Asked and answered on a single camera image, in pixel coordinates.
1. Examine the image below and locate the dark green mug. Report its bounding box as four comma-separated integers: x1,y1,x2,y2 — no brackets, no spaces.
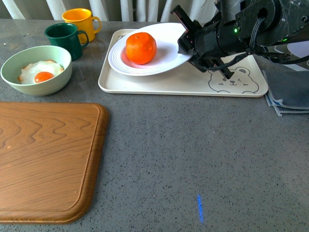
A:
44,23,89,61

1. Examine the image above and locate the white ridged plate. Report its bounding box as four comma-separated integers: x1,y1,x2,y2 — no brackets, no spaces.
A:
108,23,192,76

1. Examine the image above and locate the lavender cup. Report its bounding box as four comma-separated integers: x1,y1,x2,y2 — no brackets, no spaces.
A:
287,41,309,58

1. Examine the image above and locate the white cup rack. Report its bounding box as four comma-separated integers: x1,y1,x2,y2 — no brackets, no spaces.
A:
274,44,309,72

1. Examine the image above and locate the light green bowl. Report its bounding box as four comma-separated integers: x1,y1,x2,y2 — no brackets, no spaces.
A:
0,45,72,96

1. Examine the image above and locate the orange fruit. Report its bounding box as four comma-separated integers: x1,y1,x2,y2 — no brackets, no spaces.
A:
126,32,157,65

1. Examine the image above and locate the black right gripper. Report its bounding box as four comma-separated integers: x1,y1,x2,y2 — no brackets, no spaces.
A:
170,5,246,79

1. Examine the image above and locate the cream bear tray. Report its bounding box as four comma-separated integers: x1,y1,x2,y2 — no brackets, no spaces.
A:
98,29,269,98

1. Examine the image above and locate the white curtain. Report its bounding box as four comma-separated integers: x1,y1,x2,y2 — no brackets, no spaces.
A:
0,0,217,23

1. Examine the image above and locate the grey folded cloth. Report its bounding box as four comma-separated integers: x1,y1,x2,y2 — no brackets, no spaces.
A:
262,70,309,116

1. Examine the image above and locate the fake fried egg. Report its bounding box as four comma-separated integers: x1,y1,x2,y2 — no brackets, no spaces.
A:
17,60,64,84

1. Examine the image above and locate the wooden cutting board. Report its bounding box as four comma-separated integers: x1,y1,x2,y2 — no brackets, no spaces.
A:
0,102,109,224

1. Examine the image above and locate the yellow mug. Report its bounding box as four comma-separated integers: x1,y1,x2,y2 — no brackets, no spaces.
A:
62,8,102,42

